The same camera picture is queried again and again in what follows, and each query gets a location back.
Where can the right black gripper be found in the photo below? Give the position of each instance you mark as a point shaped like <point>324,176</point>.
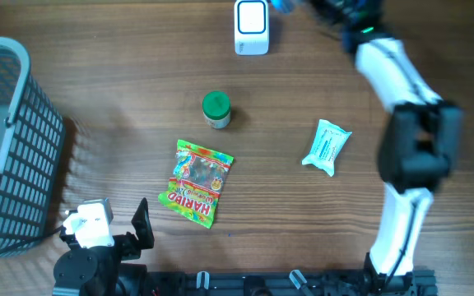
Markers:
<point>315,5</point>

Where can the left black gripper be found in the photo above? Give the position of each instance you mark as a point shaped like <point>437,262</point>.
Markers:
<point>132,249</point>

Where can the Haribo gummy candy bag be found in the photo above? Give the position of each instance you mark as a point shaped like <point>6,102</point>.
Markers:
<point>197,181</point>

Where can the teal tissue pack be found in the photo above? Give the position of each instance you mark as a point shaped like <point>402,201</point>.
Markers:
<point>328,142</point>

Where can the green lid jar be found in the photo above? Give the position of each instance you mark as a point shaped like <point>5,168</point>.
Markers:
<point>216,109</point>

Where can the white blue plaster box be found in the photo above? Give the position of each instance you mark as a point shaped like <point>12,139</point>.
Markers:
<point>285,6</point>

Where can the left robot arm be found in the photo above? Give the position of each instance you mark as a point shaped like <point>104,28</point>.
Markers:
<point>97,260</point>

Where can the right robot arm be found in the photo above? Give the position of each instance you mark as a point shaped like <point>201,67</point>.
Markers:
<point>419,148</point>

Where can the white barcode scanner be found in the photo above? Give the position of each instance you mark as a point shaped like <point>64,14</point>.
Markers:
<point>251,20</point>

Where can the grey plastic mesh basket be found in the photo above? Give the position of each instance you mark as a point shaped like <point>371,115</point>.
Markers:
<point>31,141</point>

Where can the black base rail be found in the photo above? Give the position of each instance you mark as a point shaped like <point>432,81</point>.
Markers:
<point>325,283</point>

